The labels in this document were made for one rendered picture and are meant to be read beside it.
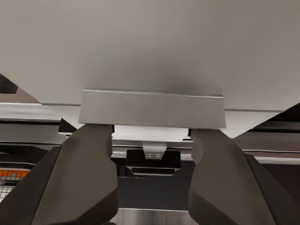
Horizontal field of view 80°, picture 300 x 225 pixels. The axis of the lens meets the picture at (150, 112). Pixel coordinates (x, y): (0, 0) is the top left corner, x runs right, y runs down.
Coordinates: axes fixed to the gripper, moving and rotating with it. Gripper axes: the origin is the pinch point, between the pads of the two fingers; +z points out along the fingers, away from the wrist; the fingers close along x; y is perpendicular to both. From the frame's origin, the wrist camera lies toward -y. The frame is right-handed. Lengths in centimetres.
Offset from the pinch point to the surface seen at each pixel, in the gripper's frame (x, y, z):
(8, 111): -19.4, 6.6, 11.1
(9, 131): -35, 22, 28
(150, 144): 0.5, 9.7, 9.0
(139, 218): -0.6, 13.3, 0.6
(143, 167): -0.1, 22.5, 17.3
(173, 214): 3.2, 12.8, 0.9
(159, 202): 7, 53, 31
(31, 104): -14.1, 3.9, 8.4
